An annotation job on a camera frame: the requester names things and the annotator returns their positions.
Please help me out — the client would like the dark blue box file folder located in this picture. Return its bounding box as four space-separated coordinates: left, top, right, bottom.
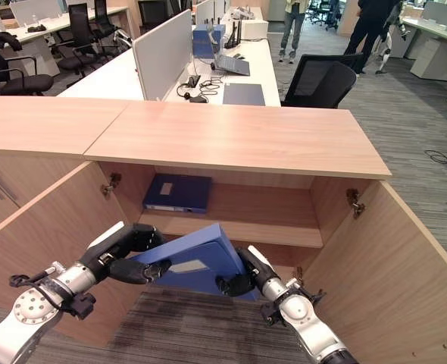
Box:
142 173 213 215

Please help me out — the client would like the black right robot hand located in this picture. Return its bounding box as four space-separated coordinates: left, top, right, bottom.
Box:
214 245 278 298

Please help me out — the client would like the white desk divider panel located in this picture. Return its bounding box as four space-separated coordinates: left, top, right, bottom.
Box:
132 8 193 102

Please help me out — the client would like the dark blue desk mat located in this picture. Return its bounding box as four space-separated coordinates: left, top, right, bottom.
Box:
222 83 267 107

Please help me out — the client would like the blue cardboard box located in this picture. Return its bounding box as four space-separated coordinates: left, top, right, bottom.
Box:
192 23 227 59

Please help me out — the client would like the white desk with drawers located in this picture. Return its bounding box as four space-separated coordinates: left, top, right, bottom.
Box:
397 0 447 113

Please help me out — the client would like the wooden cabinet door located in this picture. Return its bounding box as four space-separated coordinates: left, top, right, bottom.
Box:
0 160 148 347
297 180 447 364

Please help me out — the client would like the white box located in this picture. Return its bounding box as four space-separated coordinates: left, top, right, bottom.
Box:
241 18 270 40

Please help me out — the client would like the black router with antennas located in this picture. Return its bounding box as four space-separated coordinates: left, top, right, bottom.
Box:
223 18 242 50

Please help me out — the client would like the white humanoid robot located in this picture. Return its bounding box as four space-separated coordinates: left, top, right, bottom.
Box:
374 3 412 75

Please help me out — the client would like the wooden cabinet shelf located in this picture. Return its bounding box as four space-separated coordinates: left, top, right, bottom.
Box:
138 182 324 249

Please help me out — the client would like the person in dark clothing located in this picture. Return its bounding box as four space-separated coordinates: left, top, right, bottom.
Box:
343 0 401 75

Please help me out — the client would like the neighbouring wooden cabinet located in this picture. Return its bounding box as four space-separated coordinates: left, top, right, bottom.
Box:
0 96 134 237

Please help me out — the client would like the wooden office cabinet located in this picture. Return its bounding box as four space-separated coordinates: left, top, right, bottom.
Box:
83 100 392 364

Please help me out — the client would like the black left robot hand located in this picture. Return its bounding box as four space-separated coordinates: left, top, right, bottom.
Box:
78 221 173 286

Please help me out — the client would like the black cable tangle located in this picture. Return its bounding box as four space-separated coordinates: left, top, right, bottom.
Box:
176 74 224 100

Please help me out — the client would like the long white office desk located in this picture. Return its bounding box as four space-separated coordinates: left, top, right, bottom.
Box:
56 6 283 108

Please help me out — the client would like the open blue laptop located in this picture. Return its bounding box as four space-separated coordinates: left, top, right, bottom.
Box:
207 22 251 77

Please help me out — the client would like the black armchair with jacket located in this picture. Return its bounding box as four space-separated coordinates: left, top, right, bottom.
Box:
0 27 55 96

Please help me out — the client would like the black mesh office chair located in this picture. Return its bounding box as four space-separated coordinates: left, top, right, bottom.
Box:
280 52 364 109

